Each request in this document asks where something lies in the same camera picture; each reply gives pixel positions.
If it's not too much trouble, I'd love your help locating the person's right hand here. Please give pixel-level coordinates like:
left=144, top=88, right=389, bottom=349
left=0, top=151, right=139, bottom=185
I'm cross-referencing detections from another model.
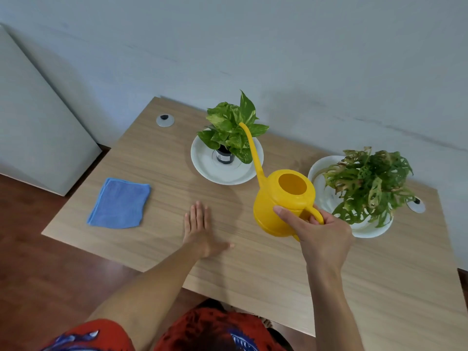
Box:
left=273, top=205, right=355, bottom=269

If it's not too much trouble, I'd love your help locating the person's left hand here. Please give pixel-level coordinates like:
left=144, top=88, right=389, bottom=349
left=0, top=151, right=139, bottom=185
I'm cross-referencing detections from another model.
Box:
left=182, top=201, right=235, bottom=259

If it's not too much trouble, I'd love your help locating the yellow plastic watering can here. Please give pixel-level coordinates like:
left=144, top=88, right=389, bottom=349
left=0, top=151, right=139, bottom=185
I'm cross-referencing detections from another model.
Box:
left=239, top=122, right=325, bottom=242

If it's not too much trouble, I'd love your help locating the person's right forearm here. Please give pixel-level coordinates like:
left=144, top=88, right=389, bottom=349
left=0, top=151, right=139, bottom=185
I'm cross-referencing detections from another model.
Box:
left=306, top=266, right=365, bottom=351

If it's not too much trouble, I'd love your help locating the person's left forearm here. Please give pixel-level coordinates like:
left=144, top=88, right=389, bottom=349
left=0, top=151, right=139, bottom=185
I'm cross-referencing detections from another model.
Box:
left=87, top=248, right=206, bottom=351

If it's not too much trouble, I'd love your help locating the white round saucer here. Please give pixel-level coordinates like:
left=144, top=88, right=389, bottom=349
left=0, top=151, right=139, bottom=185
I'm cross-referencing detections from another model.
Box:
left=190, top=134, right=264, bottom=186
left=307, top=155, right=395, bottom=239

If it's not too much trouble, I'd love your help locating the small black plant pot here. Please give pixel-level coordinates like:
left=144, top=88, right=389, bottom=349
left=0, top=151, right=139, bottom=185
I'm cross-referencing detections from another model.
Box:
left=215, top=145, right=235, bottom=165

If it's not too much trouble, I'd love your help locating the blue microfibre cloth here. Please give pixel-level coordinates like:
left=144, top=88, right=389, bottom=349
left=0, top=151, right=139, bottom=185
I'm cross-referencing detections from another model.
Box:
left=87, top=178, right=151, bottom=229

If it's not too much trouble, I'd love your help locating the red patterned garment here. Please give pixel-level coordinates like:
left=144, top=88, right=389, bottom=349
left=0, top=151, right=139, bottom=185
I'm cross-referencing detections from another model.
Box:
left=39, top=307, right=290, bottom=351

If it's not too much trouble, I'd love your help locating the green holey-leaf plant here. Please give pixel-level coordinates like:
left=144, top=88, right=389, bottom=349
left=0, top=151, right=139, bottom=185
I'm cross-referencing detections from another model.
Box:
left=322, top=147, right=418, bottom=228

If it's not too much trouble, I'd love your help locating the green pothos plant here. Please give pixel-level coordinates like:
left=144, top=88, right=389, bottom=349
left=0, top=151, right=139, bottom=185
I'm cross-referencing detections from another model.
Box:
left=197, top=90, right=270, bottom=165

